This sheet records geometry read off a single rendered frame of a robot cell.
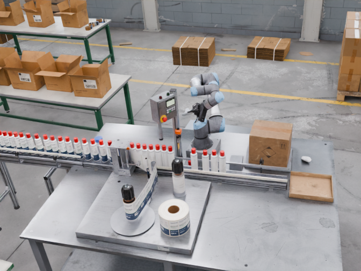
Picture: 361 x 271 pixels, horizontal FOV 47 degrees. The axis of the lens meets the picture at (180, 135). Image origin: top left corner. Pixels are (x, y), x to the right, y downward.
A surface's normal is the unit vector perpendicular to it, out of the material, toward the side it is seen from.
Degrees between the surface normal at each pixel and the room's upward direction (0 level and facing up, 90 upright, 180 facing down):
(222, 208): 0
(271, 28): 90
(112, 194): 0
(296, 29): 90
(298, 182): 0
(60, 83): 89
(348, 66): 90
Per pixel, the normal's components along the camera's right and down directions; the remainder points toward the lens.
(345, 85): -0.34, 0.58
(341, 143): -0.07, -0.84
